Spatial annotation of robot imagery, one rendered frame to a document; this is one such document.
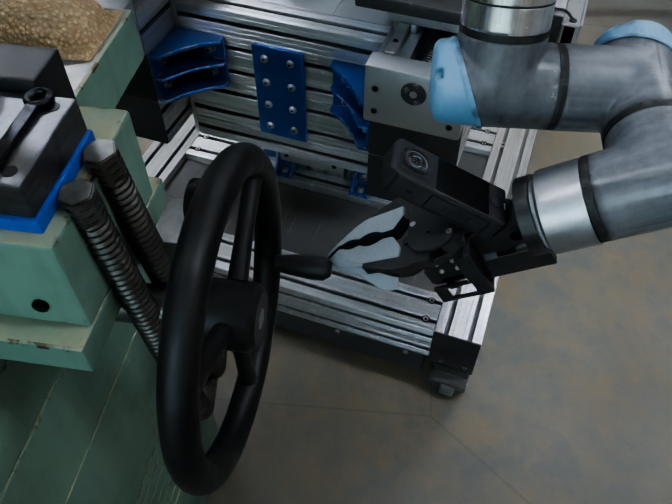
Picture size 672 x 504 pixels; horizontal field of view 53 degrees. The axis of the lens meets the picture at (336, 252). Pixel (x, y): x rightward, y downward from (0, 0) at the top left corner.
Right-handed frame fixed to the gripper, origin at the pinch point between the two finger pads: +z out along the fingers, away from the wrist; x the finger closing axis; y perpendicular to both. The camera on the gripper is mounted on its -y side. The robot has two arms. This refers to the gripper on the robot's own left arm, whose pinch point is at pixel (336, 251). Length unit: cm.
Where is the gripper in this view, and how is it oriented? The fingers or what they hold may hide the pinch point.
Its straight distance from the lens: 66.9
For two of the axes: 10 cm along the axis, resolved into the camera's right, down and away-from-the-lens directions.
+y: 5.3, 5.8, 6.2
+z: -8.4, 2.3, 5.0
